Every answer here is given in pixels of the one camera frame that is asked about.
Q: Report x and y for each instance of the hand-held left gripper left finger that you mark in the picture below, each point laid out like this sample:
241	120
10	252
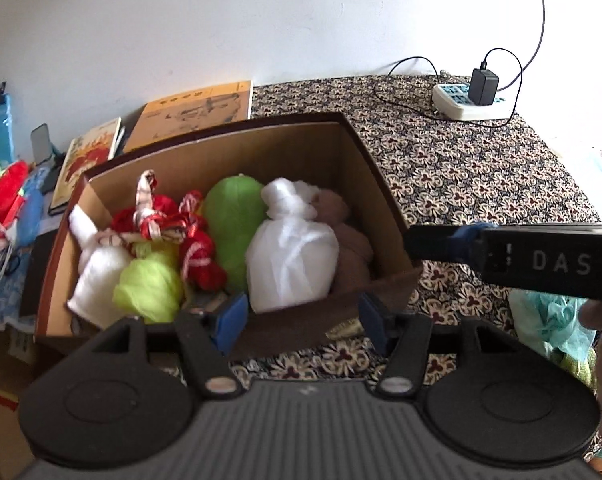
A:
231	322

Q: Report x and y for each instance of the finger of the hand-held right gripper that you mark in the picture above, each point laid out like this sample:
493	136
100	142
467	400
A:
461	245

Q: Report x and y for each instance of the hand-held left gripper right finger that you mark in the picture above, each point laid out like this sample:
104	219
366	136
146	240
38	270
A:
373	321

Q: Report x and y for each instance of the brown cardboard box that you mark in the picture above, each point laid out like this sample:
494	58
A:
281	155

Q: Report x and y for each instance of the person's right hand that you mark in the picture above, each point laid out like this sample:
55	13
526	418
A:
595	316

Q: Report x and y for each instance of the brown cloth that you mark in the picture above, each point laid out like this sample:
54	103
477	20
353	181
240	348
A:
353	255

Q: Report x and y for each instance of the floral patterned tablecloth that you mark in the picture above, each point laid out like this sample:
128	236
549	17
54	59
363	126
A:
456	170

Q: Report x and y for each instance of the white bed sheet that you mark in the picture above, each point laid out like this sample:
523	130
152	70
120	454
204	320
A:
588	185

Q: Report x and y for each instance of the white mesh bundle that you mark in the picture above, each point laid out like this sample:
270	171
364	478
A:
291	260

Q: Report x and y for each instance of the yellow-green cloth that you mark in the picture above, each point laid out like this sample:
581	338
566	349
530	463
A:
148	285

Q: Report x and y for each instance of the green plush toy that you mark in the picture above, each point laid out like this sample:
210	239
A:
231	210

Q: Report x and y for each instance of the red striped ribbon bundle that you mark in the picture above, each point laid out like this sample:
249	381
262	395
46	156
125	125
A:
153	220

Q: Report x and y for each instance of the white cloth bundle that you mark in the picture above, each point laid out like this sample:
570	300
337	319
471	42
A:
98	280

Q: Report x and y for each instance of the white power strip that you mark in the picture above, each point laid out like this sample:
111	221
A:
453	105

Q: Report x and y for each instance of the black charger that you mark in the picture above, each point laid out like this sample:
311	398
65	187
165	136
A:
483	87

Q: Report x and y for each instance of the illustrated book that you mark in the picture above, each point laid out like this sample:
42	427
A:
88	160

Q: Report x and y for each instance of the orange book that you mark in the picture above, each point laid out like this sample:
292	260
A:
191	110

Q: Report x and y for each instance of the blue cloth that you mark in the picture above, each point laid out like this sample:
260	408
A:
28	215

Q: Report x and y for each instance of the cardboard boxes pile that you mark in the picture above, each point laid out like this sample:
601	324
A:
1	385

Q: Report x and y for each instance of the small grey phone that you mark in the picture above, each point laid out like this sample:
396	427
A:
42	142

